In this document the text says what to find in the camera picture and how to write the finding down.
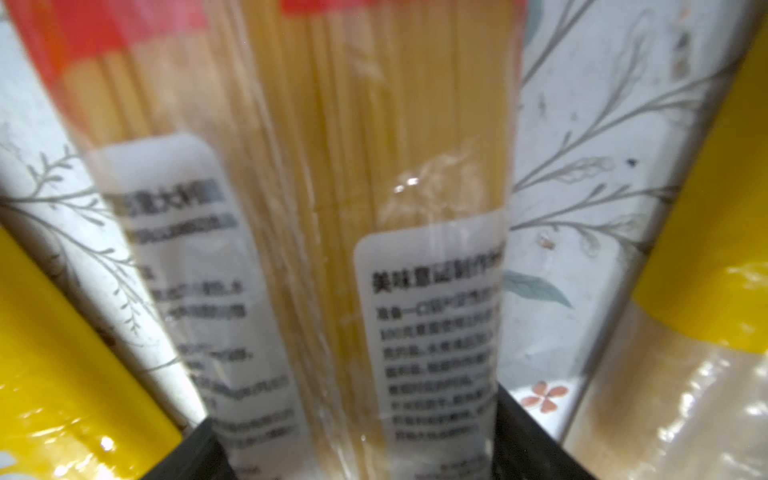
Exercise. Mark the yellow pastatime bag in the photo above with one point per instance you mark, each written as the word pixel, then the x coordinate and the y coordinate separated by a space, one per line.
pixel 69 407
pixel 680 391

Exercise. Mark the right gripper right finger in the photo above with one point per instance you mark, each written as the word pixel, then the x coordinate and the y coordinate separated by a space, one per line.
pixel 523 450

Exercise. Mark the red spaghetti bag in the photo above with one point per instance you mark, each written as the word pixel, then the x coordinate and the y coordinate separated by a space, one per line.
pixel 314 193

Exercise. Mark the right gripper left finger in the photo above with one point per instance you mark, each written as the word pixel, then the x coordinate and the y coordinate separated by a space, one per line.
pixel 199 457

